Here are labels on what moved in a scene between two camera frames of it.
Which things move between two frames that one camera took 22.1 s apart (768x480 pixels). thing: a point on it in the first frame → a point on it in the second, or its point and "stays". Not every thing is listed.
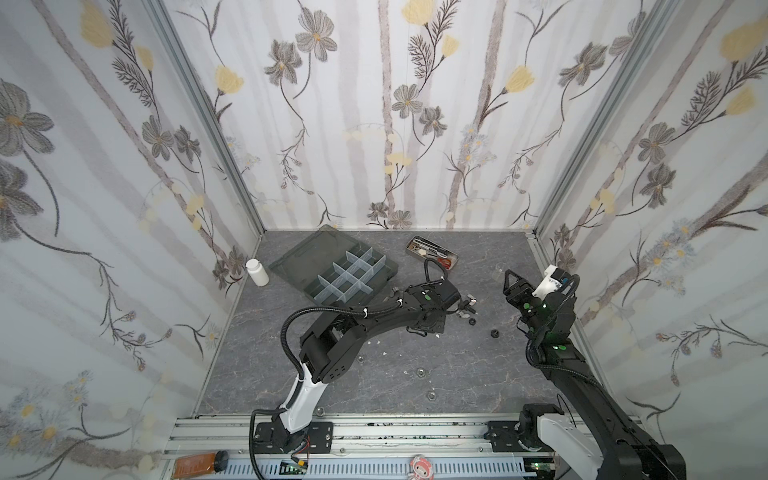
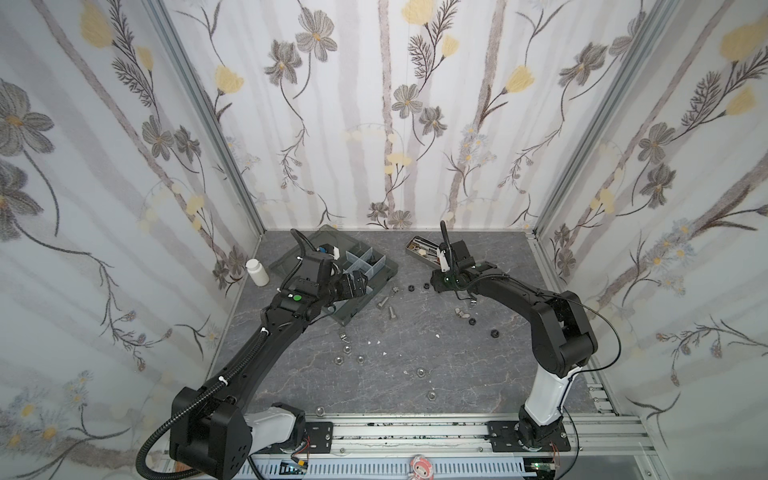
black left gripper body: (438, 325) → (343, 289)
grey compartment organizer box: (332, 267) stays
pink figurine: (420, 468) stays
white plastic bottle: (257, 272) stays
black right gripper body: (520, 293) → (457, 258)
